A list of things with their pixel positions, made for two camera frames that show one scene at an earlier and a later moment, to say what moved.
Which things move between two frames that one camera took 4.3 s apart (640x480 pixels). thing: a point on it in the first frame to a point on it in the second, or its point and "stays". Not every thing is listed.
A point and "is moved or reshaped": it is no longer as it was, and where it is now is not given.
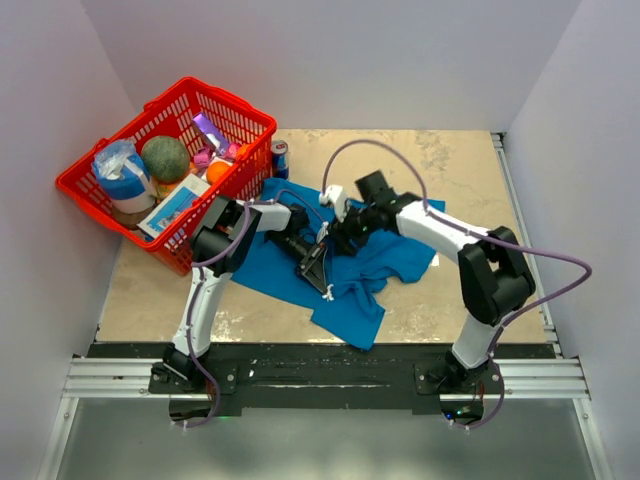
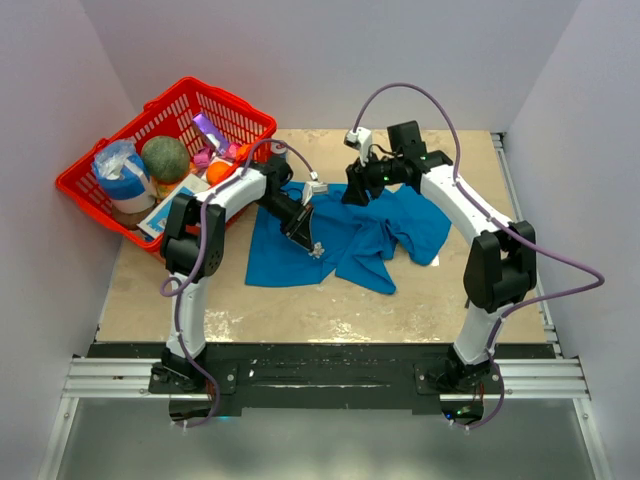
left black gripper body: [315, 253] to [292, 214]
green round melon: [166, 158] stays
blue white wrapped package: [123, 175] stays
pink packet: [202, 155] stays
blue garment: [385, 243] is moved or reshaped
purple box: [216, 138] stays
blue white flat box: [173, 205] stays
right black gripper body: [356, 228] to [376, 175]
